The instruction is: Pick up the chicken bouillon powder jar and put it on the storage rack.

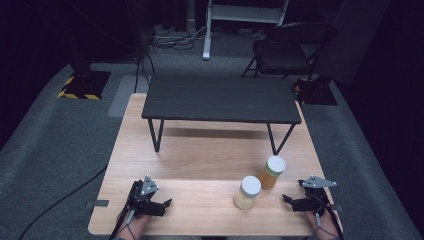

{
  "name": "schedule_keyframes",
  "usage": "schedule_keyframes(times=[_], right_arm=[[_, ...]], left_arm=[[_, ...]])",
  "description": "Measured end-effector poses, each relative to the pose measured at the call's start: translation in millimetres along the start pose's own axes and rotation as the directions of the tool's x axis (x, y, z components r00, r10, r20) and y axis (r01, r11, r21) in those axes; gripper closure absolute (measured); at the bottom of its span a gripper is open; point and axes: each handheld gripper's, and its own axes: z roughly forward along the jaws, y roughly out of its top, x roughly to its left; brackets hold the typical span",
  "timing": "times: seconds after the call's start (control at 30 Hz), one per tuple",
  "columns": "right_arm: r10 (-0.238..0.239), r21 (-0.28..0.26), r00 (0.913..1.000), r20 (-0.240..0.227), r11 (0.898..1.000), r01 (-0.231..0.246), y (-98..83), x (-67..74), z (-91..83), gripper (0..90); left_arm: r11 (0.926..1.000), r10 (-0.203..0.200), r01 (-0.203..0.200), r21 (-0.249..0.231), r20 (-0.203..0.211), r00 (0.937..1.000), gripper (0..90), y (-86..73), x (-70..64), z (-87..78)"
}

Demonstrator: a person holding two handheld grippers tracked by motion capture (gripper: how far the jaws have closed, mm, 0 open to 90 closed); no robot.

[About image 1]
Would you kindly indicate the pale powder jar white lid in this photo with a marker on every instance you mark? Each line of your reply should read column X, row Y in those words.
column 250, row 187

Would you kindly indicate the black folding chair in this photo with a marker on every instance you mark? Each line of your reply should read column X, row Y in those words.
column 283, row 56

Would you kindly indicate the white metal stand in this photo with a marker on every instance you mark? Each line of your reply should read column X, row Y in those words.
column 207, row 40

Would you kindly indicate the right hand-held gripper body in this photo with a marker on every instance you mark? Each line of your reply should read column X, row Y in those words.
column 316, row 198

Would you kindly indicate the black raised shelf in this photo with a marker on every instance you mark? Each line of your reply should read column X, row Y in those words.
column 220, row 96

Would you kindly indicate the black base with striped tape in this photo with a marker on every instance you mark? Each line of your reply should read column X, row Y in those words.
column 86, row 83

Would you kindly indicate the grey pole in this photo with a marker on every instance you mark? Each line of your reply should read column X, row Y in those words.
column 190, row 13

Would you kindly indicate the person's left hand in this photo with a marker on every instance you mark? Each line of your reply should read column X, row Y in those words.
column 131, row 226

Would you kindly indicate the grey panel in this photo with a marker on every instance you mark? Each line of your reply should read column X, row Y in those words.
column 353, row 40

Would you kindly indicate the grey table clip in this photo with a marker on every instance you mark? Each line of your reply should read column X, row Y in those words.
column 100, row 203
column 338, row 208

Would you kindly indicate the person's right hand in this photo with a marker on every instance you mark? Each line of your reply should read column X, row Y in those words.
column 323, row 225

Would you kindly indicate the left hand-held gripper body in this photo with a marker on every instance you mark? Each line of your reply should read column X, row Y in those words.
column 140, row 200

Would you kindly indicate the orange powder jar green-banded lid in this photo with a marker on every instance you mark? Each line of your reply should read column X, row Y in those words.
column 275, row 165

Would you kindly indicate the black stand base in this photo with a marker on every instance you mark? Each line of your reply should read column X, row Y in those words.
column 316, row 93

